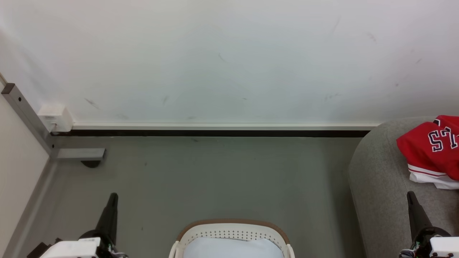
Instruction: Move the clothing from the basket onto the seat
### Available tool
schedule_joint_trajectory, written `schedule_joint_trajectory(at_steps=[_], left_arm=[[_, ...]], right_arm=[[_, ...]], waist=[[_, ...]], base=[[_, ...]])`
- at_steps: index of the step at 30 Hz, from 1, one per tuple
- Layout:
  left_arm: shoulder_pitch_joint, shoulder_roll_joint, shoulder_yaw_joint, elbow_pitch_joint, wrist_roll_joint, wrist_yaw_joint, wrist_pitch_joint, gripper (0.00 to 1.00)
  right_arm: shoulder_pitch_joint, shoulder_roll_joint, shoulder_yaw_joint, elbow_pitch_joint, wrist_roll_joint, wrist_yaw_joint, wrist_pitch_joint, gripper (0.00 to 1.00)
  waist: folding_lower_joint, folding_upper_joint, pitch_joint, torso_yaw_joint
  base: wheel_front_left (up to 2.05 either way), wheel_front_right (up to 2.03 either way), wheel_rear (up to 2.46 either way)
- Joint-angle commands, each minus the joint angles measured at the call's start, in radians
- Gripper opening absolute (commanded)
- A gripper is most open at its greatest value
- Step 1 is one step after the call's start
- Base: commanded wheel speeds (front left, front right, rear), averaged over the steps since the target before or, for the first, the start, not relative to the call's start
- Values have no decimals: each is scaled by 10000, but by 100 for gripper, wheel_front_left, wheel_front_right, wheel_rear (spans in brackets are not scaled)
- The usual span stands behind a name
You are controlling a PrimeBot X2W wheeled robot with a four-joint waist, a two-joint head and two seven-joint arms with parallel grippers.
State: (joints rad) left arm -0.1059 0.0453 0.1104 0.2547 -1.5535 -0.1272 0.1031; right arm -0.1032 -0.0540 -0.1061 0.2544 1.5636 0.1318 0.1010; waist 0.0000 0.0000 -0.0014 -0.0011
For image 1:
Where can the black frame foot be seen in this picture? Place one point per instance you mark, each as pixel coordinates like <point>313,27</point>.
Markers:
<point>91,163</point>

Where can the white wall socket box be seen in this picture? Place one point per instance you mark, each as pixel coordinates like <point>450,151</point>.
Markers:
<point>57,116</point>

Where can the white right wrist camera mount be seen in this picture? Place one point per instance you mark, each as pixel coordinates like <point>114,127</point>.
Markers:
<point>444,248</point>

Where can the white and black baseboard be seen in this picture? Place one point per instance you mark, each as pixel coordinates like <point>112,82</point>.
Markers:
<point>215,132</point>

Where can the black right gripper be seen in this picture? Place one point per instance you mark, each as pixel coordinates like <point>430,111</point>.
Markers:
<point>421,245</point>

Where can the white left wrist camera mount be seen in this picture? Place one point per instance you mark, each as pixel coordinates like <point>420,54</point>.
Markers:
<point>71,249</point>

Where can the red white sports jersey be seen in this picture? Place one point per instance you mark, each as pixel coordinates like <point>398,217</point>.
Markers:
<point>423,157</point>

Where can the white laundry basket brown rim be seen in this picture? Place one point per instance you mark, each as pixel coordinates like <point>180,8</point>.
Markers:
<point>233,233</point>

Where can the grey aluminium frame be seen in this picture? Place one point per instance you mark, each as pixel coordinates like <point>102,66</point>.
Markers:
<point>25,111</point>

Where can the grey fabric sofa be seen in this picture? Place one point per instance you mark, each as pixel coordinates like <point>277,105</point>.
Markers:
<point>380,179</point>

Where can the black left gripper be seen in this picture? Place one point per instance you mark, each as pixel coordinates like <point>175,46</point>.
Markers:
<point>107,247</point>

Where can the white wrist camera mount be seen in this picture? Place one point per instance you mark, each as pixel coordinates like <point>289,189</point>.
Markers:
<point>71,249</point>
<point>444,248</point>

